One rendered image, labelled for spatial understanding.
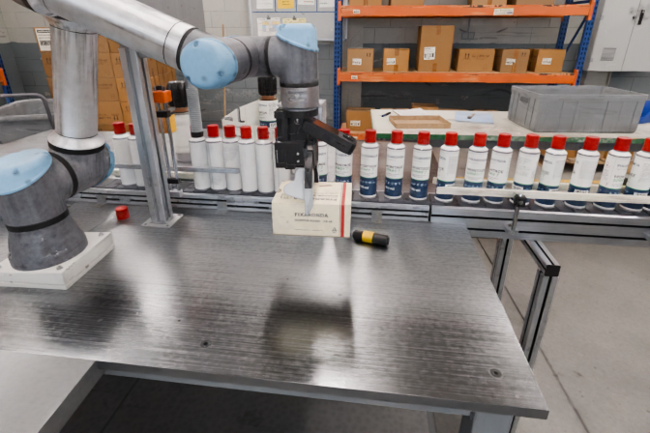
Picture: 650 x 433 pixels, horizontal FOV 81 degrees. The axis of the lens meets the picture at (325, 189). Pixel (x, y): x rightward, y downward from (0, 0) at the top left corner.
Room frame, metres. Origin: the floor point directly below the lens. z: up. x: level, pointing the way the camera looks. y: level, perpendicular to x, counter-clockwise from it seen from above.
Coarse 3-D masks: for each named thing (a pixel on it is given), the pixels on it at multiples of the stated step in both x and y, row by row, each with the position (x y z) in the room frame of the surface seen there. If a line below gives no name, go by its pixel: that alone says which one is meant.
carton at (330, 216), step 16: (320, 192) 0.76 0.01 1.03; (336, 192) 0.76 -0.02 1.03; (272, 208) 0.71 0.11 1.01; (288, 208) 0.70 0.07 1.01; (304, 208) 0.70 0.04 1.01; (320, 208) 0.70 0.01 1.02; (336, 208) 0.70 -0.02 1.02; (288, 224) 0.70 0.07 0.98; (304, 224) 0.70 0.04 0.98; (320, 224) 0.70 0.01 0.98; (336, 224) 0.70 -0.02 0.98
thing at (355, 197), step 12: (108, 180) 1.21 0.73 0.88; (120, 180) 1.21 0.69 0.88; (192, 192) 1.11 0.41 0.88; (204, 192) 1.10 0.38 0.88; (216, 192) 1.10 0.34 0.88; (228, 192) 1.10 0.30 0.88; (240, 192) 1.10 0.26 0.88; (408, 192) 1.10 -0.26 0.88; (408, 204) 1.02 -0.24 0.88; (420, 204) 1.02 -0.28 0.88
